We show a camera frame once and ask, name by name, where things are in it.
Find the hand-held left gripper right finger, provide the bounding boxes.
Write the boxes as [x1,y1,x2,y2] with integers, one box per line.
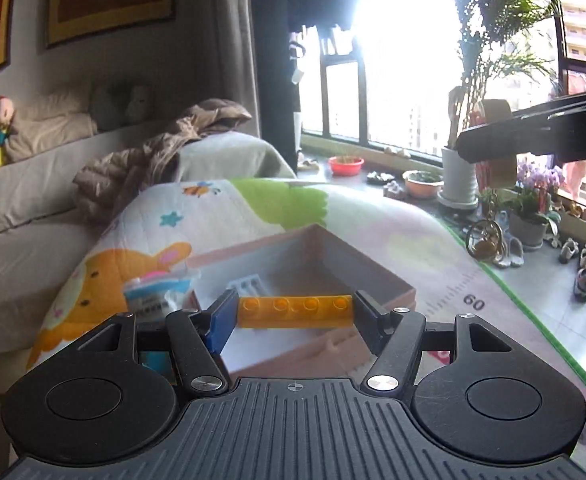
[354,289,514,400]

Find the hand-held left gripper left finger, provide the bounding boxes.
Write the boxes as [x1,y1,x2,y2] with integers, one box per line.
[80,289,240,397]

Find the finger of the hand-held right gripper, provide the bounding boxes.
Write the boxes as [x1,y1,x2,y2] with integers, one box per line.
[456,109,586,164]
[510,87,586,121]

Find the yellow building brick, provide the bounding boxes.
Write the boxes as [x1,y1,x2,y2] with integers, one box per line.
[238,293,355,330]

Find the pink cardboard box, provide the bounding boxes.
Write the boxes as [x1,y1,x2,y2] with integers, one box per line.
[185,223,418,379]

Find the white plastic tray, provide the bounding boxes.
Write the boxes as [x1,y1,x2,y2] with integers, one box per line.
[226,273,274,297]

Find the palm plant in white pot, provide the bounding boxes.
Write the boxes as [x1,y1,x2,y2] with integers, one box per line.
[437,0,566,210]

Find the potted orchid plant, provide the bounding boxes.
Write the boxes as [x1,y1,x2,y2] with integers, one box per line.
[504,162,566,251]

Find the orange flower pot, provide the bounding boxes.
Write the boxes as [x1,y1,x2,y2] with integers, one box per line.
[402,169,445,200]

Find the white slipper figurine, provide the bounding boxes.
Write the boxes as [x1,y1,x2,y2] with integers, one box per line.
[492,237,524,267]

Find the printed cartoon blanket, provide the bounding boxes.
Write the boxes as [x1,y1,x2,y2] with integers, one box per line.
[26,178,586,480]

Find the red bowl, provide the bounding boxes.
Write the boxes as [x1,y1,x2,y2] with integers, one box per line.
[327,155,365,177]

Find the brown crumpled blanket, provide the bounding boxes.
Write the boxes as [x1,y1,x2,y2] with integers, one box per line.
[72,98,253,224]

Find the grey sofa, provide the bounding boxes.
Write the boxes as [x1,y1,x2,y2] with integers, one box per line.
[0,85,299,401]

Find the grey plush cushions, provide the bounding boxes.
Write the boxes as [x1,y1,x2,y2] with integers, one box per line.
[90,82,157,131]

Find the beige pillow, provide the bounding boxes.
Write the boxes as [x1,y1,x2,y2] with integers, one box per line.
[3,92,99,163]

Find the grey curtain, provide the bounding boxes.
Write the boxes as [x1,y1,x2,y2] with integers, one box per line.
[173,0,262,139]

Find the pink pig doll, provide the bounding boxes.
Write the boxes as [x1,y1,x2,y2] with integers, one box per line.
[0,94,17,134]

